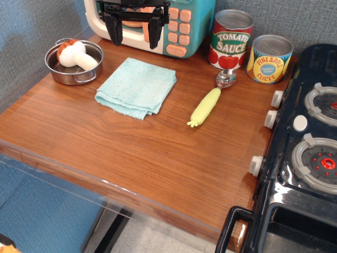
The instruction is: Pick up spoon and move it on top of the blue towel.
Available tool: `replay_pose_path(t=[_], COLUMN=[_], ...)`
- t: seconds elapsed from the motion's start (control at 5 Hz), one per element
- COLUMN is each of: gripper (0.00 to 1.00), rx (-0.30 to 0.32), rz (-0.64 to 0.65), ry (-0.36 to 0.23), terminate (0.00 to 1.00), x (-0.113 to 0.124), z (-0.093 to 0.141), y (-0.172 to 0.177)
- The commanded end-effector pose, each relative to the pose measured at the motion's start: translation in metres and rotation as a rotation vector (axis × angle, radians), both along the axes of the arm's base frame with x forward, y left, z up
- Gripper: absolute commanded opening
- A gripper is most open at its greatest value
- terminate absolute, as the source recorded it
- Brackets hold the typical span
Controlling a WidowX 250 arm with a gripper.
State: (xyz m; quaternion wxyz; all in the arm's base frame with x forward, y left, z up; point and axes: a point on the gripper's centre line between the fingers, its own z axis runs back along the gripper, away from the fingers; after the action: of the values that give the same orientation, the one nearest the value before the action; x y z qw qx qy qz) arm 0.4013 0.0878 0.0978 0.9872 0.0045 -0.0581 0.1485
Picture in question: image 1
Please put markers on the pineapple slices can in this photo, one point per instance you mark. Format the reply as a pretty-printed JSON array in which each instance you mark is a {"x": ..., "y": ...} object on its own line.
[{"x": 269, "y": 58}]

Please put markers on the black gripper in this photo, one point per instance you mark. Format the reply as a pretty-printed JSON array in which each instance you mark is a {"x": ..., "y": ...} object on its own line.
[{"x": 155, "y": 13}]

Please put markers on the clear acrylic table guard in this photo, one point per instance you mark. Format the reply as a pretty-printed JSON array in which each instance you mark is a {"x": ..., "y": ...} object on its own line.
[{"x": 49, "y": 206}]

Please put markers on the yellow handled metal spoon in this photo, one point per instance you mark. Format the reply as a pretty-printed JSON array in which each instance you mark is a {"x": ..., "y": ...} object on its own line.
[{"x": 223, "y": 80}]

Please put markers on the white stove knob top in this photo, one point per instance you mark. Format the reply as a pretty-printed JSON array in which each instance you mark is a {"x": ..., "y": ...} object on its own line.
[{"x": 277, "y": 98}]

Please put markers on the tomato sauce can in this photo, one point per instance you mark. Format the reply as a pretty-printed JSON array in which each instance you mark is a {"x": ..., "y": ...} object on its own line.
[{"x": 232, "y": 30}]

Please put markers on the black toy stove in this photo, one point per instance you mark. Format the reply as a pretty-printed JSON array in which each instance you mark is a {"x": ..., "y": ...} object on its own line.
[{"x": 295, "y": 195}]

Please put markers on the metal table leg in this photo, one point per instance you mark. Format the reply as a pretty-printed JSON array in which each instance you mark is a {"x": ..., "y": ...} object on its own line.
[{"x": 107, "y": 228}]

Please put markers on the white stove knob middle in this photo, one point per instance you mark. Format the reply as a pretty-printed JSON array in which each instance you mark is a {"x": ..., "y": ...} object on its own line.
[{"x": 270, "y": 119}]

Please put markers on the light blue folded cloth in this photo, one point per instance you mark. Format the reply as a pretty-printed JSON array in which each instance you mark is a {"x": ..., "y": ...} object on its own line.
[{"x": 136, "y": 88}]

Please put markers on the orange plush object corner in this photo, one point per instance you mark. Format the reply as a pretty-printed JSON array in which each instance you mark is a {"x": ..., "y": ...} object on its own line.
[{"x": 8, "y": 249}]

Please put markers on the small steel pot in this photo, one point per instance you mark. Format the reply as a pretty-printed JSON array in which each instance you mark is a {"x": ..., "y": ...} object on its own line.
[{"x": 74, "y": 75}]

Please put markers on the white stove knob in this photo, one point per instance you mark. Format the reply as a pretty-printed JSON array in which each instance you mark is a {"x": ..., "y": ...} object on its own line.
[
  {"x": 270, "y": 119},
  {"x": 277, "y": 98},
  {"x": 255, "y": 165}
]

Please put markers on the white stove knob bottom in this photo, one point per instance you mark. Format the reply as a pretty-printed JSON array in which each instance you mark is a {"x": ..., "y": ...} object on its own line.
[{"x": 255, "y": 165}]

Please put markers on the teal toy microwave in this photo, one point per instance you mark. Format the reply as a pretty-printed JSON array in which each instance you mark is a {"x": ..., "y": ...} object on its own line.
[{"x": 189, "y": 23}]

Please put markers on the plush mushroom toy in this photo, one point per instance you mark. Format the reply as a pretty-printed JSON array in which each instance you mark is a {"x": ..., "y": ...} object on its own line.
[{"x": 72, "y": 53}]

